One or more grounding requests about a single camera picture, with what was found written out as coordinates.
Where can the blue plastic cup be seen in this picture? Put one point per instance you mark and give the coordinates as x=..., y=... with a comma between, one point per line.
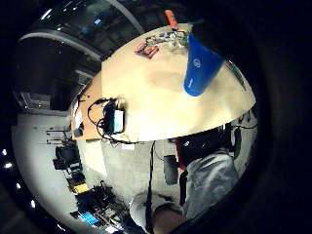
x=198, y=70

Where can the pile of colourful small items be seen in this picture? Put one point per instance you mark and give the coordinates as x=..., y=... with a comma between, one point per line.
x=169, y=37

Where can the orange oblong object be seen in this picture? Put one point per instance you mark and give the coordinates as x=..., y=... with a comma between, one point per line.
x=171, y=19

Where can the red snack packets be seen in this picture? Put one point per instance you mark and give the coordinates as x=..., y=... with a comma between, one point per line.
x=147, y=49

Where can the black office chair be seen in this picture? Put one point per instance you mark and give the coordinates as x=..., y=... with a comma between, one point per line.
x=203, y=144

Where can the black device with lit screen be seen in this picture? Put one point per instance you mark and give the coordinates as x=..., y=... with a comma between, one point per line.
x=114, y=118

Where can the brown side table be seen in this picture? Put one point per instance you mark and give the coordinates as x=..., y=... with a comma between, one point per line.
x=90, y=107

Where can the black waste bin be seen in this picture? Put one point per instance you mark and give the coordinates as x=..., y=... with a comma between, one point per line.
x=170, y=169

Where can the the person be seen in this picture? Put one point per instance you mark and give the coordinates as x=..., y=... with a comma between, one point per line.
x=211, y=182

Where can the white papers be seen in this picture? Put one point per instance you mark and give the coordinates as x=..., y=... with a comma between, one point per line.
x=78, y=113

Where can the black equipment stack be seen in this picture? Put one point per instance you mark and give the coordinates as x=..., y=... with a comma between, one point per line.
x=66, y=159

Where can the yellow box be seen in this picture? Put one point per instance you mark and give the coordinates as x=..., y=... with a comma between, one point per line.
x=81, y=188

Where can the blue lit panel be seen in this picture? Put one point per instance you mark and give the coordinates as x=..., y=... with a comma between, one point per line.
x=89, y=218

